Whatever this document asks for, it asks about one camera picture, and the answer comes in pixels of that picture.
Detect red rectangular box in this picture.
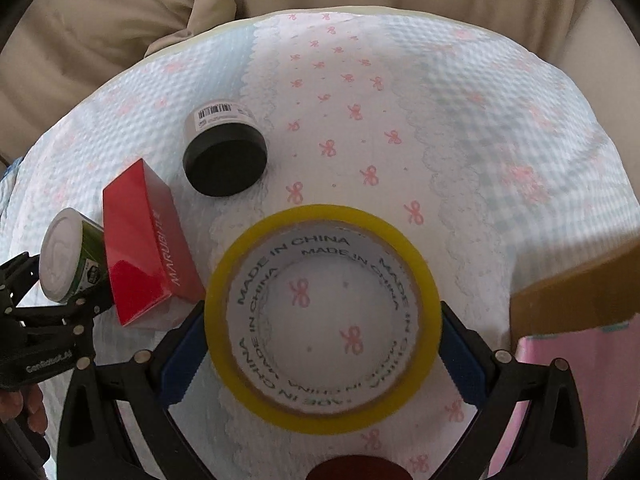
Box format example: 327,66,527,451
102,158,207,328

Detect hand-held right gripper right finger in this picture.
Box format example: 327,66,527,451
436,300,589,480

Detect green can with white lid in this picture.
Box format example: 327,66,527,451
40,207,109,304

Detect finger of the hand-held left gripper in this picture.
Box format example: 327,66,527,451
0,253,43,311
9,280,114,347

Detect white bow-print blanket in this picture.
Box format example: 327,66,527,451
9,9,632,480

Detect brown cardboard box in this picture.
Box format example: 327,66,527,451
509,238,640,337

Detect pink cloth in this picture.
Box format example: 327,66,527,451
487,318,637,480

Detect beige pillow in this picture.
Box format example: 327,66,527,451
0,0,238,161

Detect black round jar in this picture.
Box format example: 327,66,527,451
182,101,268,198

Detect person's left hand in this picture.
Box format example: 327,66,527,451
0,386,49,435

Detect yellow tape roll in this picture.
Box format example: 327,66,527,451
204,204,441,435

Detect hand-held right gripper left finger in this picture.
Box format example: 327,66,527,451
56,300,209,480

